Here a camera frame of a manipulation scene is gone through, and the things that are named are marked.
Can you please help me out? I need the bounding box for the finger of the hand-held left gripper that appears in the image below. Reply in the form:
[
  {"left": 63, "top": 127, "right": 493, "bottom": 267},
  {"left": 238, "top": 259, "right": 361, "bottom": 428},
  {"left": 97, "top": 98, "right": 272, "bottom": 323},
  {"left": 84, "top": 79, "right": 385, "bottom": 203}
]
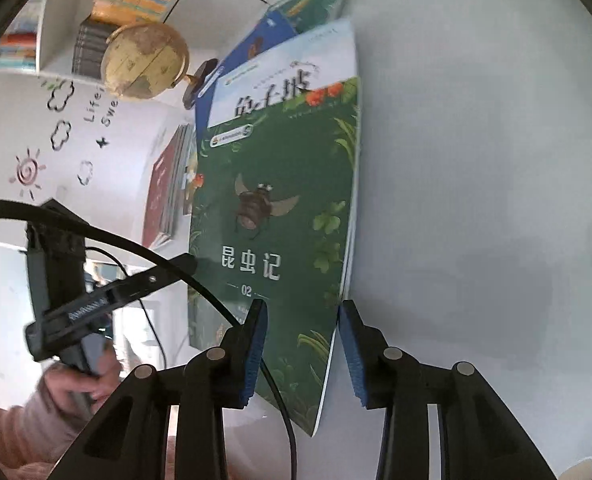
[{"left": 137, "top": 253, "right": 198, "bottom": 296}]

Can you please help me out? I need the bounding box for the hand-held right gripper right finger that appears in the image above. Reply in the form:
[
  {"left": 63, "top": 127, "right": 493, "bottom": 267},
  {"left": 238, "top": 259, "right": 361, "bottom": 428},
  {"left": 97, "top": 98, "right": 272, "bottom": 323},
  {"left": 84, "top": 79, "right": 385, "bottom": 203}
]
[{"left": 338, "top": 300, "right": 557, "bottom": 480}]

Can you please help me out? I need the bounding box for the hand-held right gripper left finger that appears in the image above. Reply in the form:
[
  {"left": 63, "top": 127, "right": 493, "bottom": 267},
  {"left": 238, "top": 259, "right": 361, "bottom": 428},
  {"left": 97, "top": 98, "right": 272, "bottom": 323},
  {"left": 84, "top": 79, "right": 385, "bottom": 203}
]
[{"left": 48, "top": 300, "right": 268, "bottom": 480}]

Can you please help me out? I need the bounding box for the neat stack of picture books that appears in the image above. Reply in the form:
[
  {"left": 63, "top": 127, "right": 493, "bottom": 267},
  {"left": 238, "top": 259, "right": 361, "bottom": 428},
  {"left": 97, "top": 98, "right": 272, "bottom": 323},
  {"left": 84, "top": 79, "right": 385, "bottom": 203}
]
[{"left": 142, "top": 122, "right": 207, "bottom": 250}]

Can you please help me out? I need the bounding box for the green beetle cover book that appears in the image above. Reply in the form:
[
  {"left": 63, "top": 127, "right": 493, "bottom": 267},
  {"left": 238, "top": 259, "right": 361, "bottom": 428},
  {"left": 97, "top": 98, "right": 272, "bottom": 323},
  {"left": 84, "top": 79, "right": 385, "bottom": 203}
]
[{"left": 188, "top": 77, "right": 361, "bottom": 438}]

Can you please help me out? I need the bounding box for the dark blue storybook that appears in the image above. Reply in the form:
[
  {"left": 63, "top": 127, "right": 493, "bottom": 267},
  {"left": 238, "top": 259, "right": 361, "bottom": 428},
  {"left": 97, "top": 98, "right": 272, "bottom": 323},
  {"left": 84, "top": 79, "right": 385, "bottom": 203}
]
[{"left": 195, "top": 7, "right": 299, "bottom": 131}]

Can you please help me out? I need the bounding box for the white cover picture book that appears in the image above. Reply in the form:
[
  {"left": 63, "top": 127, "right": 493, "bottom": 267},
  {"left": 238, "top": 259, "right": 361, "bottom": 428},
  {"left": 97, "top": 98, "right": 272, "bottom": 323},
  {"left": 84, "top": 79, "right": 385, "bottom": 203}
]
[{"left": 207, "top": 17, "right": 359, "bottom": 131}]

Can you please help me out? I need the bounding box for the person's left forearm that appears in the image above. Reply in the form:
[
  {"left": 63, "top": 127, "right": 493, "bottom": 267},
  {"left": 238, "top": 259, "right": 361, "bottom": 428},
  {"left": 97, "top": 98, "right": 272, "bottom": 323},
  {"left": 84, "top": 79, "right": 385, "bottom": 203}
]
[{"left": 0, "top": 366, "right": 99, "bottom": 480}]

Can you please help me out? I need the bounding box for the row of mixed colourful books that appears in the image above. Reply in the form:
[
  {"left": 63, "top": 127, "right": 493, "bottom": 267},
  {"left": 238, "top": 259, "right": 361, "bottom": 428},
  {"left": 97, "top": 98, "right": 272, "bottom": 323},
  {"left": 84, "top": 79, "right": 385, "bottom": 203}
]
[{"left": 0, "top": 5, "right": 42, "bottom": 72}]

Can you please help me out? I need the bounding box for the person's left hand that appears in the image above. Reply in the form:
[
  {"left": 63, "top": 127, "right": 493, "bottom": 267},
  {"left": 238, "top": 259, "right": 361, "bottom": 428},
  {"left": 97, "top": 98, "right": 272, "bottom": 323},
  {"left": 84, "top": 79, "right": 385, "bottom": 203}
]
[{"left": 44, "top": 341, "right": 122, "bottom": 417}]

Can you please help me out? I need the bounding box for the antique style desk globe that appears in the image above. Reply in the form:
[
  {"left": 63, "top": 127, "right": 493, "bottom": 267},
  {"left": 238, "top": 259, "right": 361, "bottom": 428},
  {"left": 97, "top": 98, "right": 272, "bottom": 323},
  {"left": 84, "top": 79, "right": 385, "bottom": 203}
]
[{"left": 100, "top": 22, "right": 220, "bottom": 111}]

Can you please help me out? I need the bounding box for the row of dark grey hardcovers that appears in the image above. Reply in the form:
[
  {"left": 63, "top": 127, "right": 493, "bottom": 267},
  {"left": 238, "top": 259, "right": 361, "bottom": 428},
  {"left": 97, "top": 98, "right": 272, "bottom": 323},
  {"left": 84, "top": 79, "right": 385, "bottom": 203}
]
[{"left": 72, "top": 16, "right": 121, "bottom": 81}]

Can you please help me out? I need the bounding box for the beige rounded object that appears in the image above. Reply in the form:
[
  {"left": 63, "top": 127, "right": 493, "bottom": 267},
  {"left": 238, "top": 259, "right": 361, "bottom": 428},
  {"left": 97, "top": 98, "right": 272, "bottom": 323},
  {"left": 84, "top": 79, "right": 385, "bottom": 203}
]
[{"left": 558, "top": 455, "right": 592, "bottom": 480}]

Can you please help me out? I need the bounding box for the white bookshelf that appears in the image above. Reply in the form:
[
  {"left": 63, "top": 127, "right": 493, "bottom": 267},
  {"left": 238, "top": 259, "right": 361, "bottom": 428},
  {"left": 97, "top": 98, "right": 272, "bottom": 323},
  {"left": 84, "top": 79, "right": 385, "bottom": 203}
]
[{"left": 0, "top": 0, "right": 271, "bottom": 83}]

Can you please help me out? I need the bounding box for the thin black cable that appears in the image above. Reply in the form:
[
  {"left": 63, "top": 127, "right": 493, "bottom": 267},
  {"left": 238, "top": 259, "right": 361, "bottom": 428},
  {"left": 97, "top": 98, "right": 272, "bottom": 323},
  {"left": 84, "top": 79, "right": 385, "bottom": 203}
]
[{"left": 84, "top": 247, "right": 167, "bottom": 368}]

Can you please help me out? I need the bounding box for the thick black cable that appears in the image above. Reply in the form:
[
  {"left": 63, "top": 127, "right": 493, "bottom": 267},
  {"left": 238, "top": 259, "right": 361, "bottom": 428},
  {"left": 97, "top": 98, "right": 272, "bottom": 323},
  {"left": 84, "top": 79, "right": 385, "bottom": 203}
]
[{"left": 0, "top": 199, "right": 297, "bottom": 480}]

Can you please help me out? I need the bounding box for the red sun wall decal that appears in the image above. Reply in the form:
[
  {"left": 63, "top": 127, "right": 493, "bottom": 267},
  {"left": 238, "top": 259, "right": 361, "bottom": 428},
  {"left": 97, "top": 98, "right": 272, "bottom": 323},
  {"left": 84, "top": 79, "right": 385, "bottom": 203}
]
[{"left": 10, "top": 147, "right": 46, "bottom": 201}]

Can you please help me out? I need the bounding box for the black lettering wall decal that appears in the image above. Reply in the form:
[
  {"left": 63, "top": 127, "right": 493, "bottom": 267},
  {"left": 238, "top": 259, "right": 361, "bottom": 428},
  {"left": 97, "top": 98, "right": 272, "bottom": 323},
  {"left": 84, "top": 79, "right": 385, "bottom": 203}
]
[{"left": 83, "top": 87, "right": 121, "bottom": 128}]

